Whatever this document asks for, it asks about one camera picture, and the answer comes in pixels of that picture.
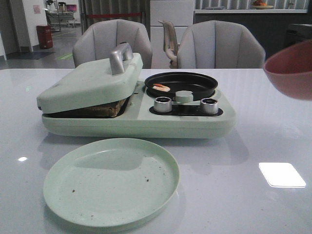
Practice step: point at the pink bowl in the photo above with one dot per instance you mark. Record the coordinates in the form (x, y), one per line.
(290, 70)

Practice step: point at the black appliance at right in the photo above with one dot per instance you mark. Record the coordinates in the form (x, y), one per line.
(297, 33)

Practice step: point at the silver control knob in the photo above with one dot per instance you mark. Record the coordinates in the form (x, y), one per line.
(209, 106)
(162, 104)

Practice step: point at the background desk with monitor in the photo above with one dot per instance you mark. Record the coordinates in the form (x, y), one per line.
(62, 13)

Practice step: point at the left silver control knob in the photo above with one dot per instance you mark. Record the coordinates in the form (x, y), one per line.
(162, 104)

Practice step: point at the left grey upholstered chair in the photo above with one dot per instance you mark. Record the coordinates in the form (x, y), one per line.
(102, 37)

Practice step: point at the bread slice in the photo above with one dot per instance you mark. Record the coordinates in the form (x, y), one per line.
(108, 110)

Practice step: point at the black round frying pan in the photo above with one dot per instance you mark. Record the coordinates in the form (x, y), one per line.
(201, 86)

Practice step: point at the shrimp piece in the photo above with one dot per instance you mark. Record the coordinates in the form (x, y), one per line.
(161, 87)

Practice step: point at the mint green round plate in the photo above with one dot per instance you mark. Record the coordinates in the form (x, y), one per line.
(112, 183)

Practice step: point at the white cabinet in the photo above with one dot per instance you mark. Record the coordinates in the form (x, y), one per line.
(179, 13)

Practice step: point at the grey upholstered chair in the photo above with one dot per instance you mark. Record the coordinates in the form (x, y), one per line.
(220, 45)
(102, 37)

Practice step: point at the right silver control knob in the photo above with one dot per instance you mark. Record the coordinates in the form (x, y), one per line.
(209, 106)

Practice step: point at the right grey upholstered chair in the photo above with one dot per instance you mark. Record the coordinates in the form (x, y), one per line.
(220, 45)

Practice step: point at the beige office chair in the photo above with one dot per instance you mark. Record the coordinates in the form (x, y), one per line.
(170, 45)

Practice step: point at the red barrier tape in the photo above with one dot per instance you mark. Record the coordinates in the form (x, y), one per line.
(120, 15)

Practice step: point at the mint green hinged lid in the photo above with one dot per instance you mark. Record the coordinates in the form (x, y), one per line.
(91, 84)

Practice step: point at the dark counter with white top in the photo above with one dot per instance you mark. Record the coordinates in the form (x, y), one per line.
(268, 26)

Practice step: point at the fruit plate on counter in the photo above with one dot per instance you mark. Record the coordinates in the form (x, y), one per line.
(260, 5)

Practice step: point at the red trash bin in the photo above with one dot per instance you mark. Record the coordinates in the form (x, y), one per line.
(44, 36)

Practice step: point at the mint green breakfast maker base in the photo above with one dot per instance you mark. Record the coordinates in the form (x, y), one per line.
(138, 121)

